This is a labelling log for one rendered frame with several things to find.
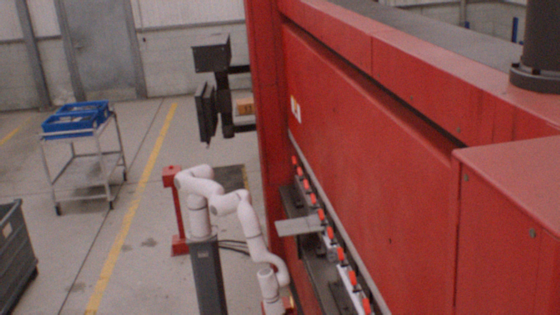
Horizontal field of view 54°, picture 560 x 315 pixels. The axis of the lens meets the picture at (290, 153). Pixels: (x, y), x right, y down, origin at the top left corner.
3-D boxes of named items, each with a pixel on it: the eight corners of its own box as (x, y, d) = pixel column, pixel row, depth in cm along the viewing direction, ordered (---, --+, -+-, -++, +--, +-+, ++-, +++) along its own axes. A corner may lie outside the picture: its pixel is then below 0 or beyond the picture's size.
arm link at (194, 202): (183, 205, 319) (177, 168, 310) (210, 195, 329) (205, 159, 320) (194, 212, 310) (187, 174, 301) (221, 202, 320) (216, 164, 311)
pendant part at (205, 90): (205, 124, 443) (200, 80, 430) (220, 122, 443) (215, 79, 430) (200, 142, 401) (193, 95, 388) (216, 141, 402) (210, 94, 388)
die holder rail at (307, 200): (295, 187, 405) (294, 175, 401) (302, 185, 406) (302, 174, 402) (309, 217, 359) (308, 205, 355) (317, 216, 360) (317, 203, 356)
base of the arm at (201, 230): (184, 243, 315) (179, 215, 308) (187, 227, 333) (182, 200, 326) (217, 240, 316) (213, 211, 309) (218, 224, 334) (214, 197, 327)
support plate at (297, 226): (274, 222, 332) (274, 221, 331) (317, 216, 335) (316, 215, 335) (279, 237, 315) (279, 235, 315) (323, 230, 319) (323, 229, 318)
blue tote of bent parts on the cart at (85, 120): (55, 130, 596) (51, 114, 589) (101, 125, 598) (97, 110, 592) (44, 141, 563) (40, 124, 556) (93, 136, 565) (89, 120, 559)
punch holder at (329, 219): (326, 232, 295) (325, 205, 289) (341, 230, 296) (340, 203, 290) (333, 247, 281) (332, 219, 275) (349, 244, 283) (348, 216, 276)
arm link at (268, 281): (277, 285, 282) (260, 291, 281) (272, 264, 277) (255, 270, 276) (281, 294, 274) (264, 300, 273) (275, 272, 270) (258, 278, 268)
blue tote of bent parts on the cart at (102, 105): (68, 118, 635) (64, 103, 628) (111, 114, 637) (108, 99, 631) (59, 127, 602) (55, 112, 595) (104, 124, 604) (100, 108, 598)
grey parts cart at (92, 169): (77, 182, 667) (59, 108, 632) (130, 177, 670) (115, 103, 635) (53, 217, 583) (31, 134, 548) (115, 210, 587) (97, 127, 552)
